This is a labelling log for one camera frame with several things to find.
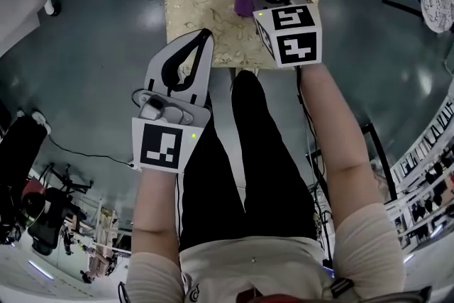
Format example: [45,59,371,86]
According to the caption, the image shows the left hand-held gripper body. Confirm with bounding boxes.
[131,88,213,175]

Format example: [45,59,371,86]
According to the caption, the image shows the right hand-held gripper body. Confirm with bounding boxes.
[251,0,323,70]

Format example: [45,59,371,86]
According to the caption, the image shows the cream upholstered stool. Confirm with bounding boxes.
[163,0,321,71]

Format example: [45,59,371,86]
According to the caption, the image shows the person's left forearm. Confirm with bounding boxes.
[131,166,182,235]

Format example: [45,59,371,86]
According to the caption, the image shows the person's right forearm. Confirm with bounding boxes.
[297,62,373,178]

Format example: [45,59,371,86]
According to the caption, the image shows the white desk black legs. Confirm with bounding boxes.
[360,122,398,203]

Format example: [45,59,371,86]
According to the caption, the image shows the floral round chair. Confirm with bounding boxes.
[420,0,454,35]

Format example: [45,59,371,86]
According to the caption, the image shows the person's white shirt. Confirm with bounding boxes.
[126,202,407,303]

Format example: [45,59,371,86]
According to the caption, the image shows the white storage rack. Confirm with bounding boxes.
[389,92,454,253]

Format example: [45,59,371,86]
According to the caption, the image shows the black floor cable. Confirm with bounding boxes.
[45,134,143,170]

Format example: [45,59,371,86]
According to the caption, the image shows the grey shoulder strap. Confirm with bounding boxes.
[329,278,355,302]

